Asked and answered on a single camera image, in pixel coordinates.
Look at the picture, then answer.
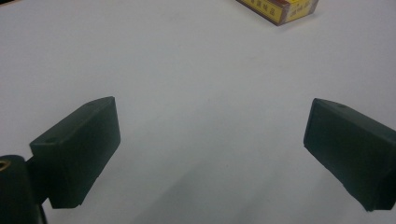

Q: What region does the yellow and brown box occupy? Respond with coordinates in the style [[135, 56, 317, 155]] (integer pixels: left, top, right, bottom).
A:
[[235, 0, 320, 27]]

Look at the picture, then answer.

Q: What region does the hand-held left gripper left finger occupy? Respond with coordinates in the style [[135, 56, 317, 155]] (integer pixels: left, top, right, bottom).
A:
[[27, 95, 121, 210]]

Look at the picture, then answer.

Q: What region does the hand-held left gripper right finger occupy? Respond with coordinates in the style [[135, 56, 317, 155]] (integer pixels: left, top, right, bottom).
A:
[[303, 97, 396, 213]]

